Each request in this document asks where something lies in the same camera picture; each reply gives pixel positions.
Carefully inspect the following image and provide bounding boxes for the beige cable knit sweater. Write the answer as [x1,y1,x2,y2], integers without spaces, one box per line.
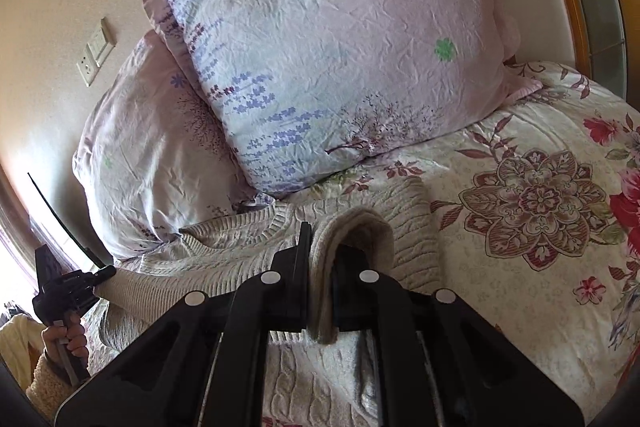
[88,178,442,426]

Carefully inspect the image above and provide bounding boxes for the left hand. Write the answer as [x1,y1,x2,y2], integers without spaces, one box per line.
[41,313,89,369]

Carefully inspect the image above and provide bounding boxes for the pink floral back pillow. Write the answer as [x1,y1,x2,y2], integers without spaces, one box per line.
[73,31,272,261]

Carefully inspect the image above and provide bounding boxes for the pink floral pillow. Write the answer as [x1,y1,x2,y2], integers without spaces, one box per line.
[142,0,540,195]
[73,31,272,261]

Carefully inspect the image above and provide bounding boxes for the floral bed quilt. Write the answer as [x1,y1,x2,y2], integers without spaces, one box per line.
[291,63,639,419]

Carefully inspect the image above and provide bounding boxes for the pink floral front pillow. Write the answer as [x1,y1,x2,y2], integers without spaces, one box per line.
[142,0,540,195]

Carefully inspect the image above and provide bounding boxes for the dark window frame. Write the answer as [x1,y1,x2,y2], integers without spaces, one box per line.
[0,166,87,298]

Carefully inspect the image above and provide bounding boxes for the white wall socket plate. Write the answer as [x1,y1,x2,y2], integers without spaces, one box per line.
[76,44,100,87]

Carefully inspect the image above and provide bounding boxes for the white wall switch plate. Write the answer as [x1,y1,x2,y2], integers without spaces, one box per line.
[87,17,115,67]

